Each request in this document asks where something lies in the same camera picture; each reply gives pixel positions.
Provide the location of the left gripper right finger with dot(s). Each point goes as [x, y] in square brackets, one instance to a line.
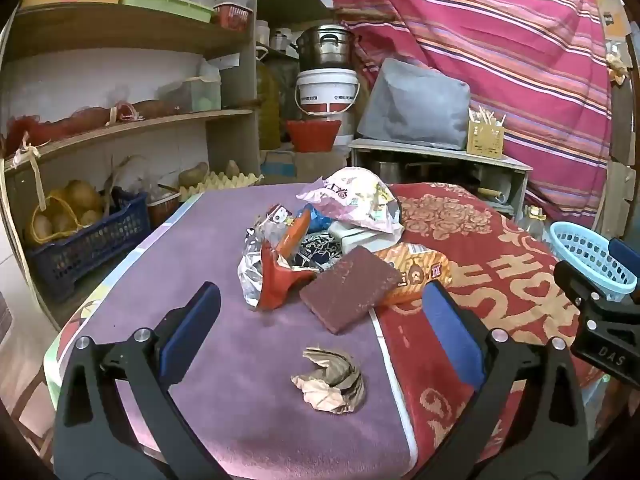
[548, 436]

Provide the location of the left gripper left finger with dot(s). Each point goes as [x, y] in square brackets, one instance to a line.
[93, 438]

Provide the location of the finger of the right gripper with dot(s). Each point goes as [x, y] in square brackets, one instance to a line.
[624, 254]
[582, 289]

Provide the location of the orange biscuit wrapper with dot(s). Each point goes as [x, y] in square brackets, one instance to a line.
[417, 265]

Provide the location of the maroon scouring pad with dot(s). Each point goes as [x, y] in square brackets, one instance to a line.
[355, 284]

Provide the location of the brown paper ball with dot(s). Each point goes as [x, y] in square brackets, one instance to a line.
[335, 386]

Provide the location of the grey cloth rag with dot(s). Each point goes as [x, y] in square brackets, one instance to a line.
[349, 237]

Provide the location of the black white patterned packet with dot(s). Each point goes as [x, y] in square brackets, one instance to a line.
[318, 250]

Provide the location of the pink white snack bag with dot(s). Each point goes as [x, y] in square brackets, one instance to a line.
[356, 196]

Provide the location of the red silver foil wrapper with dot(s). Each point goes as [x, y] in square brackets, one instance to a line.
[265, 276]

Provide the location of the orange clear snack bag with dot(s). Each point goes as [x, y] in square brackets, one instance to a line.
[285, 230]

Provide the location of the light blue plastic basket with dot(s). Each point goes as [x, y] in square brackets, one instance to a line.
[587, 251]

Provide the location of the red gold patterned towel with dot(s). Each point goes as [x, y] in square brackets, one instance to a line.
[497, 270]

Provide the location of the clear yellow label bottle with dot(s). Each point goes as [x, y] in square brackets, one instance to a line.
[533, 222]

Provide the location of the grey low shelf unit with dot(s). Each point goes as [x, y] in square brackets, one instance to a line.
[420, 163]

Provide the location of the purple table mat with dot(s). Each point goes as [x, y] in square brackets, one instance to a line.
[238, 395]

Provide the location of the yellow chopstick holder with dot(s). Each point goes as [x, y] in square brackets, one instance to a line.
[485, 133]

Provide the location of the steel pot in shelf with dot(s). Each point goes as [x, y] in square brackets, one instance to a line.
[389, 172]

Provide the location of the dark blue plastic crate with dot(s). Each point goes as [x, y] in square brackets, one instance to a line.
[61, 264]

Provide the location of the yellow net potato bag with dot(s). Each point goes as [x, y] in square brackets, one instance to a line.
[66, 211]

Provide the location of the striped pink red curtain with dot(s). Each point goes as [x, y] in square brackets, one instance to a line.
[538, 64]

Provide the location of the red plastic basket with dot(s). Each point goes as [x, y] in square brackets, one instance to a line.
[313, 136]

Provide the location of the yellow egg tray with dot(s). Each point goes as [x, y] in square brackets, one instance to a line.
[219, 182]

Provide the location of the cardboard box blue label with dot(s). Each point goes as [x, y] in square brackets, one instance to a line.
[278, 163]

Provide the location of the white red plastic bucket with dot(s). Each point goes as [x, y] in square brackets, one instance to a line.
[326, 91]

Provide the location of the yellow oil jug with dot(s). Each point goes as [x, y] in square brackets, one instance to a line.
[268, 112]

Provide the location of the steel cooking pot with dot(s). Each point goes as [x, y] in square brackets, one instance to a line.
[326, 46]

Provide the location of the clear plastic storage box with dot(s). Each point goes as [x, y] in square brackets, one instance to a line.
[195, 94]

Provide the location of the red small basket on shelf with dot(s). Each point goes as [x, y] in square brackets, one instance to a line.
[231, 16]

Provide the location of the green plastic tray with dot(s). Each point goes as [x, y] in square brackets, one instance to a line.
[184, 8]

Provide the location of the wooden handled pan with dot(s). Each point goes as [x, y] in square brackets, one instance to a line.
[490, 193]

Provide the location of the wooden wall shelf unit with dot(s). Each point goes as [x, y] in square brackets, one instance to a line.
[145, 50]

